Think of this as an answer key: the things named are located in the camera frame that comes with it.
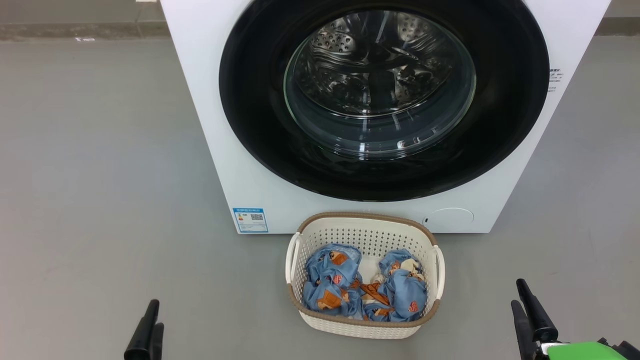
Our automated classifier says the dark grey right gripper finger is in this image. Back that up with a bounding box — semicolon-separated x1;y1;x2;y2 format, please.
516;278;559;343
511;300;536;360

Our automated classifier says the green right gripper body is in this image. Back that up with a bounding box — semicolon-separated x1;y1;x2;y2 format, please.
534;341;629;360

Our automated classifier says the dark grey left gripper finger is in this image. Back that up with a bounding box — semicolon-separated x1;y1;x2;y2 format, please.
124;299;160;360
149;323;165;360

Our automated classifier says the blue garment with dog print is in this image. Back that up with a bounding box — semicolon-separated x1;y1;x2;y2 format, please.
361;248;429;322

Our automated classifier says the blue garment with orange print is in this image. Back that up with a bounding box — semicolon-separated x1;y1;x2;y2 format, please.
301;243;365;320

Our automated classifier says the white front-load washing machine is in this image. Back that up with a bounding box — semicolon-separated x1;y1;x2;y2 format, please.
160;0;612;235

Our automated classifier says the dark washing machine drum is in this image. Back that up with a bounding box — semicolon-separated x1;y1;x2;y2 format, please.
286;9;477;157

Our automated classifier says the round white filter cover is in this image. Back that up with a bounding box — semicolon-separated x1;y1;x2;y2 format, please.
423;207;475;232

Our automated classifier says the blue energy label sticker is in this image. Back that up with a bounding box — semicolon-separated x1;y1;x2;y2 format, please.
232;207;269;234

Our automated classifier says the cream perforated laundry basket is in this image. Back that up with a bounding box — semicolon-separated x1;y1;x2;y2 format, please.
285;212;446;340

